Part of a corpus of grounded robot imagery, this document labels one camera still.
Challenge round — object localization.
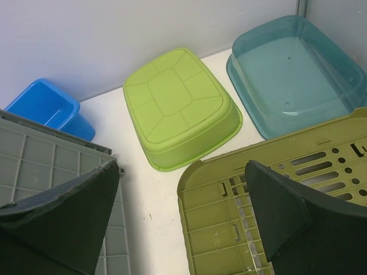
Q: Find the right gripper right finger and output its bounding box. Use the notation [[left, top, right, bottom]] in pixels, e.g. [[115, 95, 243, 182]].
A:
[[245, 160, 366, 274]]

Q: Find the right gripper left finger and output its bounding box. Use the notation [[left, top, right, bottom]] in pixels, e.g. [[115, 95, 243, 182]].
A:
[[1, 160, 120, 274]]

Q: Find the large grey crate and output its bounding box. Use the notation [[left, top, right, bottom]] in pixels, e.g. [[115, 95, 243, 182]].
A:
[[1, 111, 131, 274]]

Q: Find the olive green slotted basket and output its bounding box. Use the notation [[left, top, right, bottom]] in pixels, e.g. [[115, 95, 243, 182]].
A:
[[177, 108, 366, 274]]

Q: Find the teal transparent container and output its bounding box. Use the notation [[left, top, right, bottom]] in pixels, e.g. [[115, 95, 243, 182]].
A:
[[227, 15, 366, 139]]

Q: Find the lime green container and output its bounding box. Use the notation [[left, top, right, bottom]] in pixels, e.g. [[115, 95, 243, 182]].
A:
[[123, 48, 243, 171]]

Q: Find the blue plastic tray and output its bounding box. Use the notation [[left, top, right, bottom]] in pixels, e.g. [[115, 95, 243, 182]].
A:
[[5, 78, 95, 142]]

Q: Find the right aluminium frame post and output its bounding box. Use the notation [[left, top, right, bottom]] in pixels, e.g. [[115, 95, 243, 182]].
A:
[[296, 0, 309, 17]]

